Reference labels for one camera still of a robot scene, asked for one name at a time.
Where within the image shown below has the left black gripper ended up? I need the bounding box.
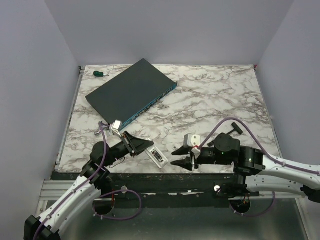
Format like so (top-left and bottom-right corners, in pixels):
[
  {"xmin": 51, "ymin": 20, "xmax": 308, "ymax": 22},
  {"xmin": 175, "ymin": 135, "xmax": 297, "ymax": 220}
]
[{"xmin": 103, "ymin": 131, "xmax": 154, "ymax": 168}]

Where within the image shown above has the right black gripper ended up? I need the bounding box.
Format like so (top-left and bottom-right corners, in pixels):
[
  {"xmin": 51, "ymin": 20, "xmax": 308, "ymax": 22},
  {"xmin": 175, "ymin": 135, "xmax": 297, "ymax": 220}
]
[{"xmin": 170, "ymin": 144, "xmax": 232, "ymax": 171}]

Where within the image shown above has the white remote control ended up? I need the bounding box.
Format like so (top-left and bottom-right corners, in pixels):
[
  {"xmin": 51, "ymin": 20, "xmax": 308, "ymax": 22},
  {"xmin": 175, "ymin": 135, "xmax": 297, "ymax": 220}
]
[{"xmin": 144, "ymin": 143, "xmax": 169, "ymax": 169}]

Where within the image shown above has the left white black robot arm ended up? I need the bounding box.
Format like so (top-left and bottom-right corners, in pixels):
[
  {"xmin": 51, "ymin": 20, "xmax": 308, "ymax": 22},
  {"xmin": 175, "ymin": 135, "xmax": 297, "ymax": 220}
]
[{"xmin": 23, "ymin": 131, "xmax": 155, "ymax": 240}]

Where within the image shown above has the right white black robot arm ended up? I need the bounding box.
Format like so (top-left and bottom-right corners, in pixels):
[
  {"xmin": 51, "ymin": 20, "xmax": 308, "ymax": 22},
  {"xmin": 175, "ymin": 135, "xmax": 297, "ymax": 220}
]
[{"xmin": 171, "ymin": 133, "xmax": 320, "ymax": 203}]

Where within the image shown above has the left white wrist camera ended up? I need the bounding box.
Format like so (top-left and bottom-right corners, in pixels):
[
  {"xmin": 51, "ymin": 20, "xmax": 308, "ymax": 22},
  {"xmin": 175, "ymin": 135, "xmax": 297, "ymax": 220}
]
[{"xmin": 109, "ymin": 120, "xmax": 122, "ymax": 138}]

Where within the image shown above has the silver metal bracket clamp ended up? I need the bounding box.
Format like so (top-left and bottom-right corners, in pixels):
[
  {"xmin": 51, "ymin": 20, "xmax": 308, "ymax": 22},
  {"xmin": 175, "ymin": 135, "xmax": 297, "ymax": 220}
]
[{"xmin": 94, "ymin": 121, "xmax": 111, "ymax": 136}]

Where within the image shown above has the dark grey network switch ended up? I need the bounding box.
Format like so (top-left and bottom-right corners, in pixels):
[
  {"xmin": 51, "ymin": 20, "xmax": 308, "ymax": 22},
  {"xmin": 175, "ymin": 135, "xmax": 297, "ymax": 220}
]
[{"xmin": 85, "ymin": 58, "xmax": 178, "ymax": 130}]

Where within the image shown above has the black T-handle tool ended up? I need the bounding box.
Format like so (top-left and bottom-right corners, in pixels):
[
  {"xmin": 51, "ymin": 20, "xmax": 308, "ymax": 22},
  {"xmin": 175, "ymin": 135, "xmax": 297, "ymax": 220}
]
[{"xmin": 227, "ymin": 122, "xmax": 243, "ymax": 135}]

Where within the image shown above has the green handled screwdriver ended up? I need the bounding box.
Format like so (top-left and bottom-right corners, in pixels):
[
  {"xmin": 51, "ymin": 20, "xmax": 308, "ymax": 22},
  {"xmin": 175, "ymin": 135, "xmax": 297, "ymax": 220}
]
[{"xmin": 93, "ymin": 71, "xmax": 109, "ymax": 78}]

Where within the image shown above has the aluminium frame rail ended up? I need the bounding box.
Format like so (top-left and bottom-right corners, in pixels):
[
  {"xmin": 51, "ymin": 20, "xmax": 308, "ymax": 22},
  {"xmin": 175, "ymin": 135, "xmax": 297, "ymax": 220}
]
[{"xmin": 39, "ymin": 180, "xmax": 68, "ymax": 201}]

